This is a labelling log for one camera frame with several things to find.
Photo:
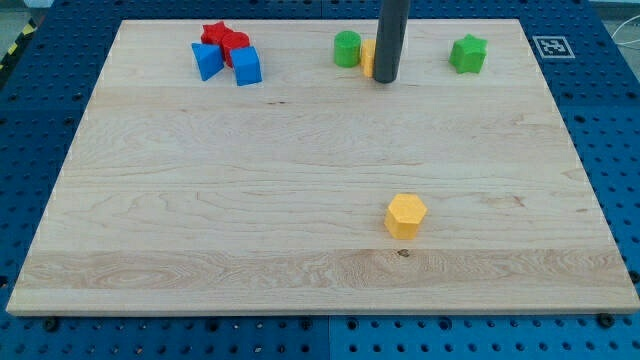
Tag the yellow hexagon block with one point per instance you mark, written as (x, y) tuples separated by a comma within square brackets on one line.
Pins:
[(404, 216)]

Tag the red cylinder block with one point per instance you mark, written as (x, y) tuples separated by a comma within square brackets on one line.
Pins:
[(232, 41)]

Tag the wooden board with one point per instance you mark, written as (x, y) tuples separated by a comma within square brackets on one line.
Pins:
[(183, 197)]

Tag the white fiducial marker tag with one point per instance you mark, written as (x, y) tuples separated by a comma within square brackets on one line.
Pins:
[(553, 47)]

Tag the green cylinder block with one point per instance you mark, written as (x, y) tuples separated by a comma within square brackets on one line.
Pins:
[(347, 49)]

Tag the green star block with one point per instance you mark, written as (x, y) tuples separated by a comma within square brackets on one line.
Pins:
[(468, 54)]

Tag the blue cube block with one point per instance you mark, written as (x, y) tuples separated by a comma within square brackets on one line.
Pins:
[(246, 64)]

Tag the blue triangle block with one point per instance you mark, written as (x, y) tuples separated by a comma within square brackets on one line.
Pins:
[(208, 58)]

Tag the red star block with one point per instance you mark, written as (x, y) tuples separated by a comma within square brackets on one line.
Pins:
[(213, 34)]

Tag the yellow block behind rod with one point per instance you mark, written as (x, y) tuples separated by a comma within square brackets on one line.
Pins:
[(367, 57)]

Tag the grey cylindrical pointer rod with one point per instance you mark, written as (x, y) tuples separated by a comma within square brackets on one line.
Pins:
[(389, 39)]

